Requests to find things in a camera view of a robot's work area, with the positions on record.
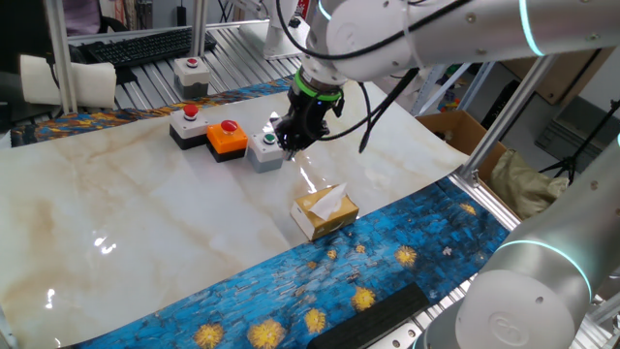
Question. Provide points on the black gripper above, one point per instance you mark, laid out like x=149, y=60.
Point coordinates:
x=310, y=112

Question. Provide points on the white box green button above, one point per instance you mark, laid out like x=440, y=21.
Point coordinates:
x=264, y=160

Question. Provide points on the orange box red button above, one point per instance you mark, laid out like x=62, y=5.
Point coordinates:
x=225, y=143

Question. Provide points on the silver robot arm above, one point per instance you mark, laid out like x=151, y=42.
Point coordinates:
x=378, y=29

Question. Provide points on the white tissue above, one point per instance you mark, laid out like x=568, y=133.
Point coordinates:
x=329, y=201

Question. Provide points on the gold tissue box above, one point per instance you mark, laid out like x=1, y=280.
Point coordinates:
x=331, y=222

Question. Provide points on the white machine base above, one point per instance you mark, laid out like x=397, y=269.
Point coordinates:
x=276, y=41

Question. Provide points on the white black box red button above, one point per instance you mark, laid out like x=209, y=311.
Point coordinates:
x=186, y=128

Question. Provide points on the grey emergency stop box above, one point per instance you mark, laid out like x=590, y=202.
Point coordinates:
x=191, y=77

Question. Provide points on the blue starry painted cloth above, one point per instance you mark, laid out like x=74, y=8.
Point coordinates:
x=387, y=242

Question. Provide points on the white metal shelf rack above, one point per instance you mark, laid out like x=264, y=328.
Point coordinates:
x=436, y=82

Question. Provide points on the brown cardboard box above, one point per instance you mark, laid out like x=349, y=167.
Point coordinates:
x=465, y=131

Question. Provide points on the black keyboard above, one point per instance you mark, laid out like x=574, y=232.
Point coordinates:
x=145, y=46

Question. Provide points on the marble pattern sheet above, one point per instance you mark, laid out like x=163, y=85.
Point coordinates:
x=121, y=203

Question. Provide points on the blue orange painted cloth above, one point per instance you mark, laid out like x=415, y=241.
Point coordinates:
x=97, y=118

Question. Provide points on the olive fabric bag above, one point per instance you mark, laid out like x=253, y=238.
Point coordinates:
x=518, y=184

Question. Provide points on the person in purple shirt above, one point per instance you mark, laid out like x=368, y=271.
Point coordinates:
x=80, y=17

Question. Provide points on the brown cardboard panel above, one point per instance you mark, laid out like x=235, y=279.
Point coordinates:
x=557, y=77

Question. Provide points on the black tripod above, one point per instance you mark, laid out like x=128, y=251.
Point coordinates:
x=570, y=165

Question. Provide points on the aluminium frame post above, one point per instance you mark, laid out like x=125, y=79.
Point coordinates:
x=197, y=29
x=505, y=116
x=60, y=58

